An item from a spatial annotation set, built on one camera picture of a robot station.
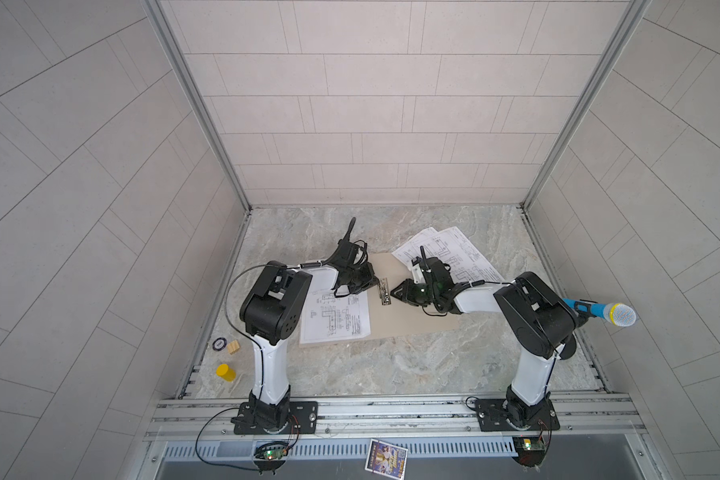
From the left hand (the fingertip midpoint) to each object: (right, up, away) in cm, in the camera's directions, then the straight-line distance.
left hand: (387, 276), depth 96 cm
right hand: (+1, -6, -3) cm, 7 cm away
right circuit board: (+32, -36, -28) cm, 55 cm away
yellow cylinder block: (-41, -21, -22) cm, 51 cm away
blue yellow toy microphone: (+48, -3, -33) cm, 58 cm away
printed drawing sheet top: (-18, -11, -8) cm, 23 cm away
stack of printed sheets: (+26, +3, +3) cm, 26 cm away
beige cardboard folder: (+3, -10, -9) cm, 14 cm away
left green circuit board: (-26, -34, -31) cm, 53 cm away
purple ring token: (-48, -17, -13) cm, 52 cm away
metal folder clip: (-1, -4, -4) cm, 6 cm away
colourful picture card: (-2, -36, -31) cm, 47 cm away
